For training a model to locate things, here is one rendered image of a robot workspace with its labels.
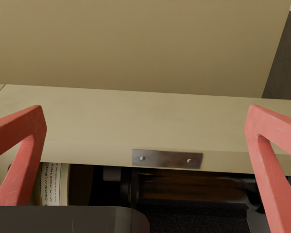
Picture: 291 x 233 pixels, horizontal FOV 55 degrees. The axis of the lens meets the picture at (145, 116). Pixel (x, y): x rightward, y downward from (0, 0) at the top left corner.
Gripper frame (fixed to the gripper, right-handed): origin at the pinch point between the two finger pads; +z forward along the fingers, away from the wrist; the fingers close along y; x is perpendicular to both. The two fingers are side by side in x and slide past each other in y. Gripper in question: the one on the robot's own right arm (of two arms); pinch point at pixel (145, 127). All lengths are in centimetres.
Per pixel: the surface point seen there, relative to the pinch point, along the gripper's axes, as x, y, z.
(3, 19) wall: 12, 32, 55
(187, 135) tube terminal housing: 11.2, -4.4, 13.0
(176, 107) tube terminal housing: 11.3, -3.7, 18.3
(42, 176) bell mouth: 20.2, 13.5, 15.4
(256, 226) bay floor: 37.7, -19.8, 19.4
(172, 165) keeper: 13.4, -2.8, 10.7
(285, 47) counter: 15, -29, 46
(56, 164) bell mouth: 18.5, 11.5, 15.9
